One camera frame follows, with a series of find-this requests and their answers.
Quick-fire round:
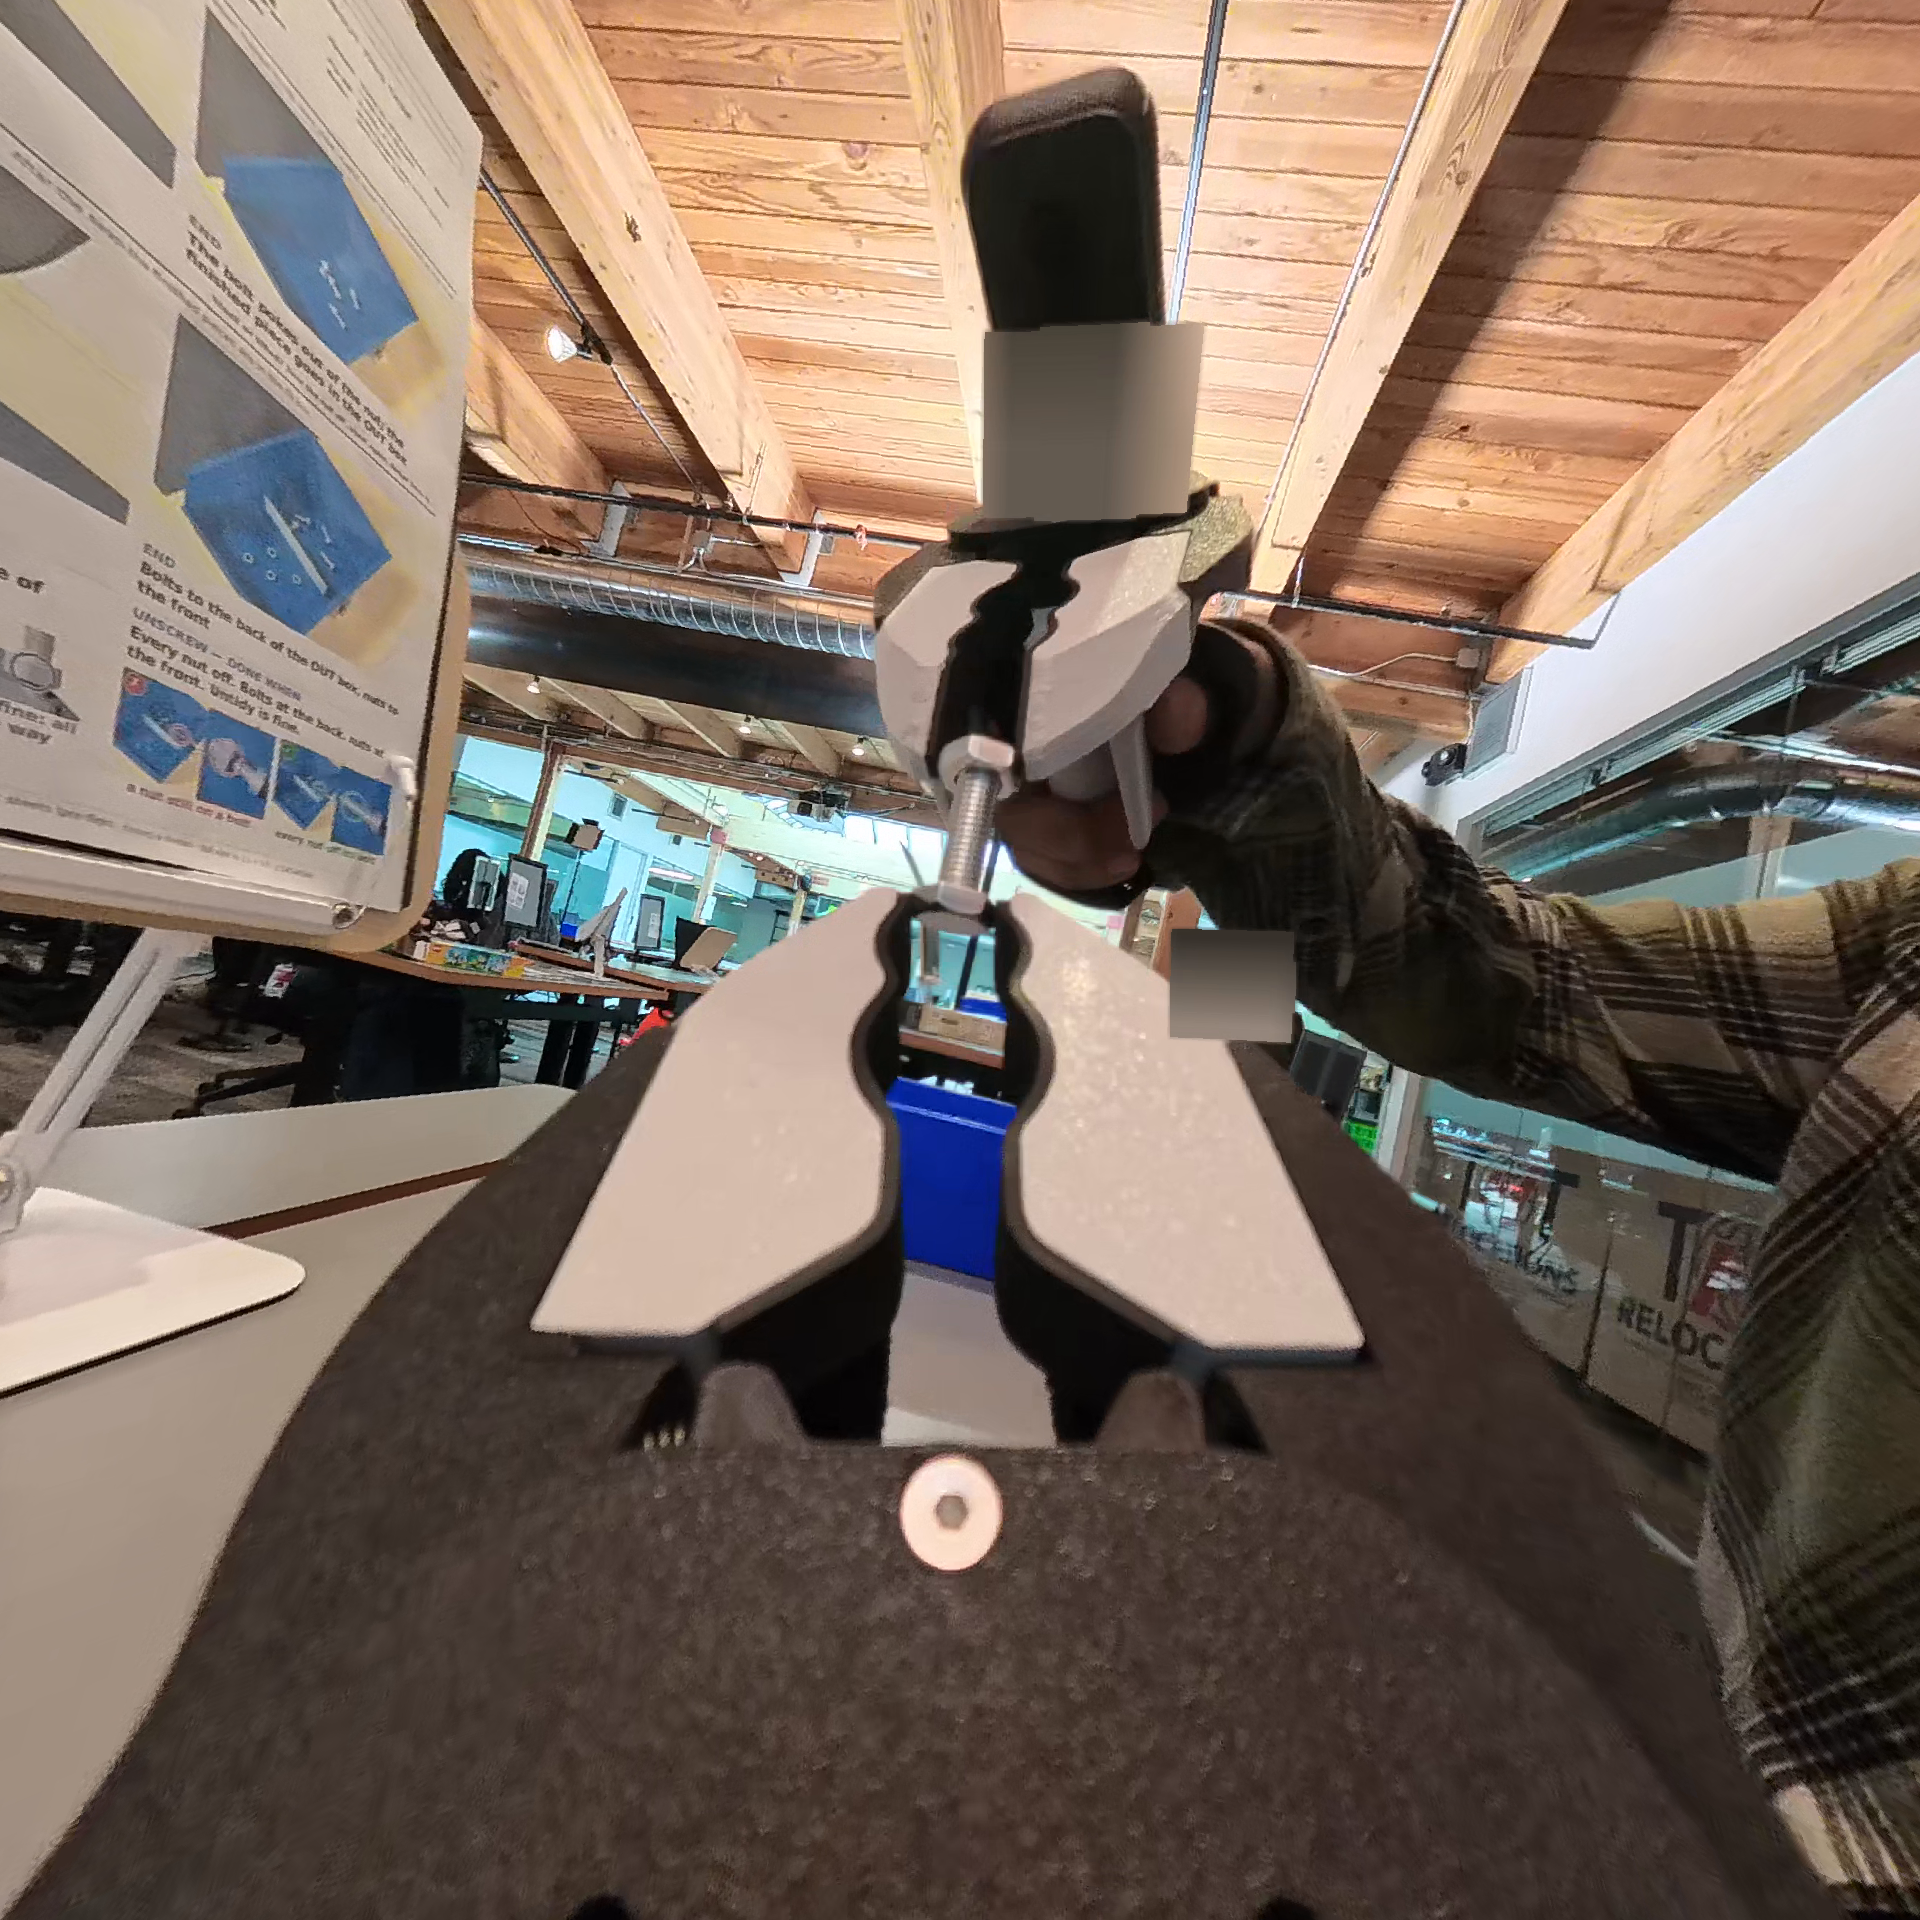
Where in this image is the silver ribbed duct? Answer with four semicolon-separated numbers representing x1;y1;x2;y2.
462;544;879;665

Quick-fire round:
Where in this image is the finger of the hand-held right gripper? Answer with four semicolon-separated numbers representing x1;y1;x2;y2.
872;555;1040;789
1018;533;1201;784

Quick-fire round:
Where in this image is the background office desk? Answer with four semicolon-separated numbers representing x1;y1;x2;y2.
358;931;721;1089

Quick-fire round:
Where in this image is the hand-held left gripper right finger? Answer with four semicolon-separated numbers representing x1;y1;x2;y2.
992;892;1369;1374

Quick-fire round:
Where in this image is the printed cardboard box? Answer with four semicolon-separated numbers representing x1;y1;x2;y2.
1498;1147;1765;1420

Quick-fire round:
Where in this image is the grey round duct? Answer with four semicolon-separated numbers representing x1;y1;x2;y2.
1477;749;1920;888

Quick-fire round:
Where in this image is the person's right forearm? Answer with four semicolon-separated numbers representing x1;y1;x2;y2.
1148;617;1920;1203

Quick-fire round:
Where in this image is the large black duct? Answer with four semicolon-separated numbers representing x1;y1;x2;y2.
463;608;903;741

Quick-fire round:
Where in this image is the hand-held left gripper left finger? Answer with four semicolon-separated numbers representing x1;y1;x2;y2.
527;888;920;1369

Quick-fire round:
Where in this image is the instruction poster board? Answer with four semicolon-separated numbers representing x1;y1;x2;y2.
0;0;485;953

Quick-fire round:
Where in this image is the narrow blue storage bin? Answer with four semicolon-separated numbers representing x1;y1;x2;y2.
884;1077;1024;1286

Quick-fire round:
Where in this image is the white board stand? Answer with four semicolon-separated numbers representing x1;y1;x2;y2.
0;929;309;1401

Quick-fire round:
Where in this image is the steel hex bolt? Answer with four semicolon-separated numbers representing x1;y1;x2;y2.
926;732;1029;904

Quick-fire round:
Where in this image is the person's right hand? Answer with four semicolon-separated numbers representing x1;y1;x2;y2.
992;674;1224;905

